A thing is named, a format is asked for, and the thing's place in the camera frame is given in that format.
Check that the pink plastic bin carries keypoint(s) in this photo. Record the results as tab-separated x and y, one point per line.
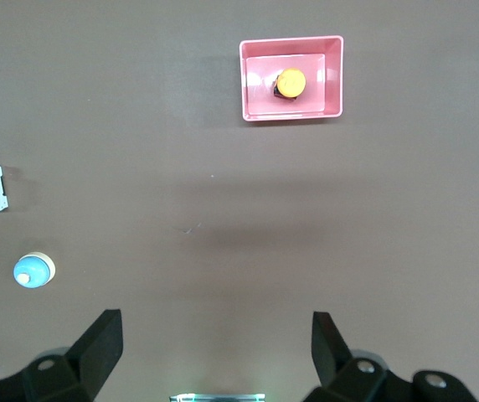
256	113

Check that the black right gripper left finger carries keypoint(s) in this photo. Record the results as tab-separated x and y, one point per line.
97	347

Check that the blue service bell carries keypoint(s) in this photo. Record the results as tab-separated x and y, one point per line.
32	270

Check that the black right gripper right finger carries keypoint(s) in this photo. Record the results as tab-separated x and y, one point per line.
331	352

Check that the yellow push button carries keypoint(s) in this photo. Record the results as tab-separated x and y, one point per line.
291	81

